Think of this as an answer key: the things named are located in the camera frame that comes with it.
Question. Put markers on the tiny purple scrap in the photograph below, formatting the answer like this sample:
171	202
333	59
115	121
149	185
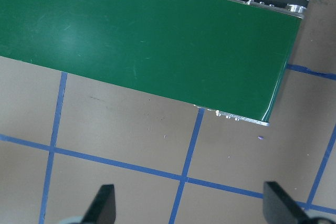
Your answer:
260	137

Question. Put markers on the green belt conveyor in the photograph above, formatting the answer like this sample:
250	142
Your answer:
131	30

